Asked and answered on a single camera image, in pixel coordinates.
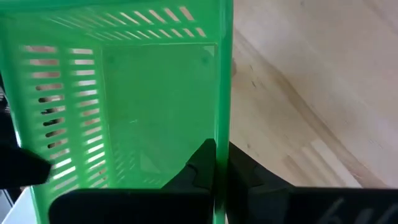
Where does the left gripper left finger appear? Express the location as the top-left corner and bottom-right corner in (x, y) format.
(48, 138), (217, 224)

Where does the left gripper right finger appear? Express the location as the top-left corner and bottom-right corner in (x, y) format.
(226, 141), (398, 224)

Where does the green plastic basket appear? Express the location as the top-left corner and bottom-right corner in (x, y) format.
(0, 0), (234, 224)

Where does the white plastic basket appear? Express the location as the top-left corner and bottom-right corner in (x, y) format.
(0, 186), (40, 224)

